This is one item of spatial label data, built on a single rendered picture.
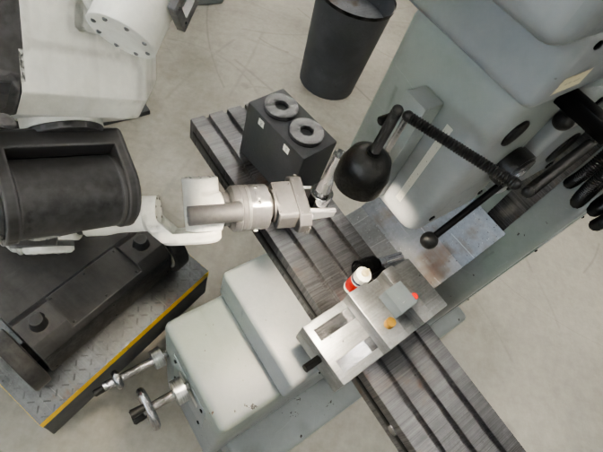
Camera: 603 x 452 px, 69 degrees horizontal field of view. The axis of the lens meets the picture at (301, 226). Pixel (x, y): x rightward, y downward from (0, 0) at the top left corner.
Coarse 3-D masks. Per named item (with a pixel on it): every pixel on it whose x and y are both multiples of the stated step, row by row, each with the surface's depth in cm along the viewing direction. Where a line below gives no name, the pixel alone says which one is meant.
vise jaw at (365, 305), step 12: (360, 288) 100; (348, 300) 100; (360, 300) 98; (372, 300) 99; (360, 312) 98; (372, 312) 98; (384, 312) 98; (372, 324) 96; (396, 324) 97; (372, 336) 98; (384, 336) 95; (396, 336) 96; (384, 348) 96
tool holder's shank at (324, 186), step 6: (342, 150) 78; (336, 156) 77; (330, 162) 79; (336, 162) 78; (330, 168) 79; (324, 174) 82; (330, 174) 80; (324, 180) 82; (330, 180) 82; (318, 186) 84; (324, 186) 83; (330, 186) 83; (318, 192) 86; (324, 192) 84; (330, 192) 85
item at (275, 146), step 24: (264, 96) 115; (288, 96) 115; (264, 120) 111; (288, 120) 112; (312, 120) 113; (264, 144) 117; (288, 144) 108; (312, 144) 108; (264, 168) 122; (288, 168) 113; (312, 168) 115
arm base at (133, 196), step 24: (0, 144) 46; (24, 144) 47; (48, 144) 49; (72, 144) 50; (96, 144) 52; (120, 144) 54; (0, 168) 45; (120, 168) 53; (0, 192) 44; (0, 216) 45; (0, 240) 48
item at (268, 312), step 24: (264, 264) 119; (240, 288) 114; (264, 288) 115; (288, 288) 117; (240, 312) 115; (264, 312) 112; (288, 312) 113; (264, 336) 108; (288, 336) 110; (264, 360) 113; (288, 360) 107; (288, 384) 105
